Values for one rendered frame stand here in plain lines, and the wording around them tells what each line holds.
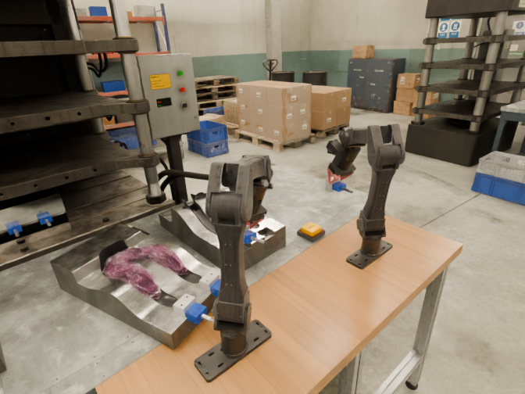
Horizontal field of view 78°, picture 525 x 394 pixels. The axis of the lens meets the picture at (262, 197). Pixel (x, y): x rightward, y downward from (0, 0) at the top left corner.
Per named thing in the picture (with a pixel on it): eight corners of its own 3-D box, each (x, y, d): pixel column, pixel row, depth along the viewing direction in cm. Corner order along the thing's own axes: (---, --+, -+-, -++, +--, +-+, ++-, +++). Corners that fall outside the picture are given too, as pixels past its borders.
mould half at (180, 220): (286, 245, 122) (285, 214, 116) (232, 277, 106) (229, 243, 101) (209, 205, 156) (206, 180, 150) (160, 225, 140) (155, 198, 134)
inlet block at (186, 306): (226, 324, 85) (223, 309, 83) (214, 338, 81) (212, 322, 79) (187, 307, 91) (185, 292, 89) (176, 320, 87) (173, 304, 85)
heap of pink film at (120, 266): (194, 268, 102) (191, 248, 99) (151, 304, 89) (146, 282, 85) (137, 248, 114) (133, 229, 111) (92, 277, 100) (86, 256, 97)
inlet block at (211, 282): (247, 298, 94) (246, 284, 91) (237, 309, 90) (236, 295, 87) (211, 284, 100) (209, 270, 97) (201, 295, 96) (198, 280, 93)
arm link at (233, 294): (225, 309, 83) (219, 187, 73) (250, 313, 81) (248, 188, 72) (216, 325, 77) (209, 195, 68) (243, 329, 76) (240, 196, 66)
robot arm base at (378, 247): (346, 241, 109) (364, 250, 104) (379, 221, 121) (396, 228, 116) (344, 261, 113) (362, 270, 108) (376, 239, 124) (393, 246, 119)
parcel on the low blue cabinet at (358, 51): (374, 58, 740) (376, 44, 728) (365, 59, 723) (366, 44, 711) (360, 58, 771) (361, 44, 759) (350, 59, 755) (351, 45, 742)
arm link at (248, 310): (216, 295, 80) (208, 312, 75) (251, 299, 78) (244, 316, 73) (219, 313, 83) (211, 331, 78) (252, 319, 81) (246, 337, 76)
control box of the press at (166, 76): (222, 281, 227) (195, 52, 164) (183, 303, 208) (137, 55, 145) (204, 267, 242) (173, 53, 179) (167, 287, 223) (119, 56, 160)
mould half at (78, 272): (232, 288, 102) (229, 259, 98) (174, 349, 82) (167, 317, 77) (126, 248, 125) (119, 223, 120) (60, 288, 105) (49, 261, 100)
